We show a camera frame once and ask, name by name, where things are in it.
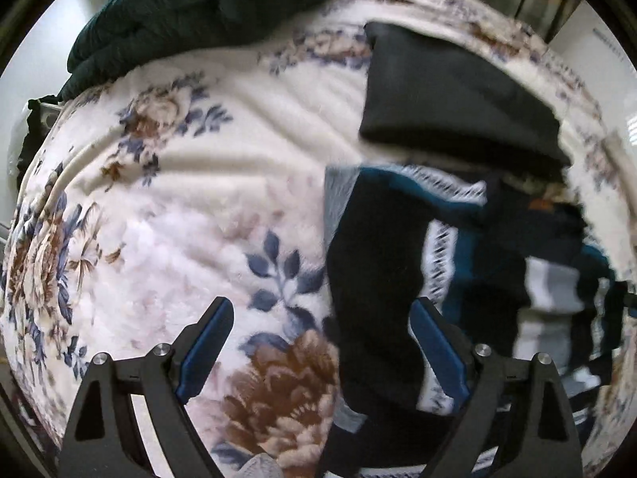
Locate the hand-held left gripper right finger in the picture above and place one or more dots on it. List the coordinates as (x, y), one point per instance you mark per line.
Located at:
(438, 348)

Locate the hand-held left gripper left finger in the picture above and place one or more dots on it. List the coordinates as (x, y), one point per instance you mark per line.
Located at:
(204, 338)

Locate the striped navy knit sweater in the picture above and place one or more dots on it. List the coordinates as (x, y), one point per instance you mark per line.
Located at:
(371, 264)

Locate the black garment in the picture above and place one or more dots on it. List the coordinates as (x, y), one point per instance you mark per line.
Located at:
(448, 99)

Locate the black clothes heap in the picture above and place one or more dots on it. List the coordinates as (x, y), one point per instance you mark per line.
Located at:
(31, 134)

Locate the floral fleece blanket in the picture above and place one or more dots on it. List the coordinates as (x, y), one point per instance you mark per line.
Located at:
(209, 189)

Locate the white bed headboard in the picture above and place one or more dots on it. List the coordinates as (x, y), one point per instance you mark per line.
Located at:
(597, 59)

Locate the teal folded quilt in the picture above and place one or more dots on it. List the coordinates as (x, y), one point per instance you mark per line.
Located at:
(199, 5)

